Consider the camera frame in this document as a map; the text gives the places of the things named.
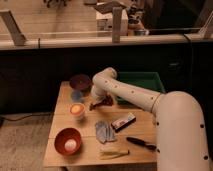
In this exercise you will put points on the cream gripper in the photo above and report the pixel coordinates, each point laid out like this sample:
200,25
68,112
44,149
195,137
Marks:
97,99

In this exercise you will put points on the dark red grape bunch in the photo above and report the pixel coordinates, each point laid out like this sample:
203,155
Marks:
107,101

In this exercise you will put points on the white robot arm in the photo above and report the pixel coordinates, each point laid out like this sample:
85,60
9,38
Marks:
181,138

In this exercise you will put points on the purple bowl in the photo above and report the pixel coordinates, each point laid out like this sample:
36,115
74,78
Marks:
80,82

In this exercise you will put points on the red bowl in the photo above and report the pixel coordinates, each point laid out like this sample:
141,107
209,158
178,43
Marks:
63,136

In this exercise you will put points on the small blue cup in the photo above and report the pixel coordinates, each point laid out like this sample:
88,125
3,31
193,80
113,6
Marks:
77,96

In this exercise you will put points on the white cup with orange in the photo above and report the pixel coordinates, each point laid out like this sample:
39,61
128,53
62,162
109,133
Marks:
77,111

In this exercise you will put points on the blue grey cloth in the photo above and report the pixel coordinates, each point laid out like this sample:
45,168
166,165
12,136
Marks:
104,132

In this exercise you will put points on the wooden table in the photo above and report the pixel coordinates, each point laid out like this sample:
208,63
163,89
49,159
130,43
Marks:
143,128

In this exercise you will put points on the white ball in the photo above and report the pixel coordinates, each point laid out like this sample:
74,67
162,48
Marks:
70,145

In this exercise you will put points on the green plastic bin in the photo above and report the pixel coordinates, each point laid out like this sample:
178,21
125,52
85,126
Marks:
148,80

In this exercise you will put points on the white box in background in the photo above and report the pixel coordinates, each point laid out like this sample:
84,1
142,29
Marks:
105,24

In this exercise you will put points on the black handled tool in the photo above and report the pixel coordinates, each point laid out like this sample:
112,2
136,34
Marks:
141,142

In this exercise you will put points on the grey middle post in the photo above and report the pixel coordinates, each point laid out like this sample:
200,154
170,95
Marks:
116,26

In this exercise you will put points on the grey post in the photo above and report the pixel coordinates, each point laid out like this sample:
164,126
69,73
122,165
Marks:
116,26
13,28

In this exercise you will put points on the grey left post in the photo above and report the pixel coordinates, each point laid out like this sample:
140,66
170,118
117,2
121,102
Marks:
13,28

